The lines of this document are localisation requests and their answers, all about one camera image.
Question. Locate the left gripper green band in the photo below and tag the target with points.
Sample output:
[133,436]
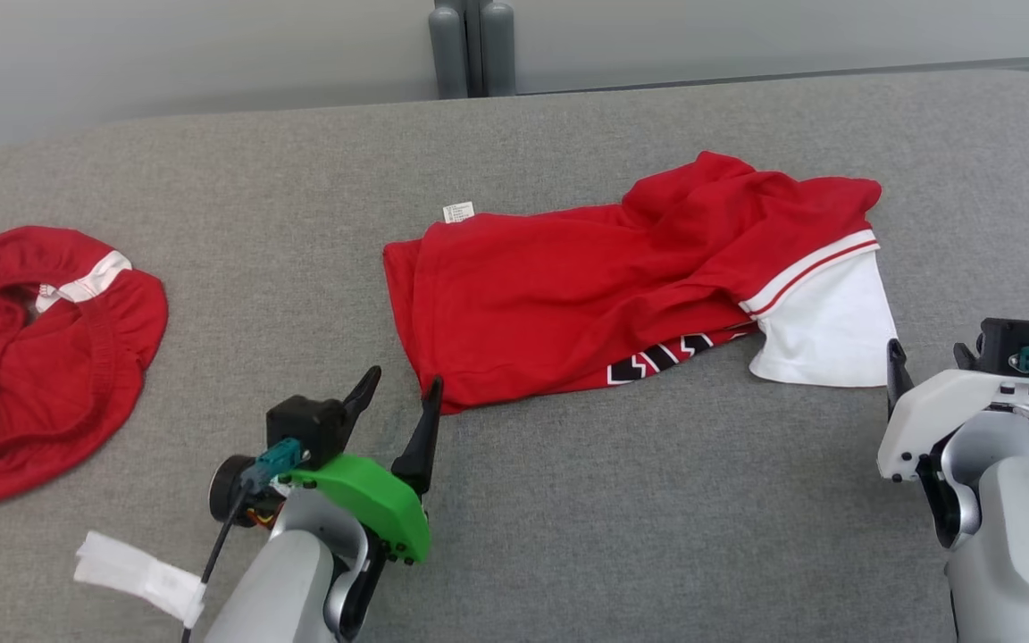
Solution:
[372,500]

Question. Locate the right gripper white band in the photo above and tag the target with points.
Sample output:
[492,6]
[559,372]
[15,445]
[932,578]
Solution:
[921,415]

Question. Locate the red Bulls basketball jersey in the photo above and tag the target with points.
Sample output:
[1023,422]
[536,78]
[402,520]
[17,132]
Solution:
[568,304]

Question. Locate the red shorts white stripe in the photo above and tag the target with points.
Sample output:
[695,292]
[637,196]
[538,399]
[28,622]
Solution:
[41,384]

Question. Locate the grey fabric sofa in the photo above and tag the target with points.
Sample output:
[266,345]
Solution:
[568,518]

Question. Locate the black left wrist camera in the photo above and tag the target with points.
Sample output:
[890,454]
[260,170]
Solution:
[305,424]

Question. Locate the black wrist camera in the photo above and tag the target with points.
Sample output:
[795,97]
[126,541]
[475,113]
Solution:
[1006,344]
[305,424]

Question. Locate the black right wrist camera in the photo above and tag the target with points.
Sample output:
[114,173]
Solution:
[1006,344]

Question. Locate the grey partition post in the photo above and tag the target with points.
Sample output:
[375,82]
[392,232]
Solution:
[472,49]

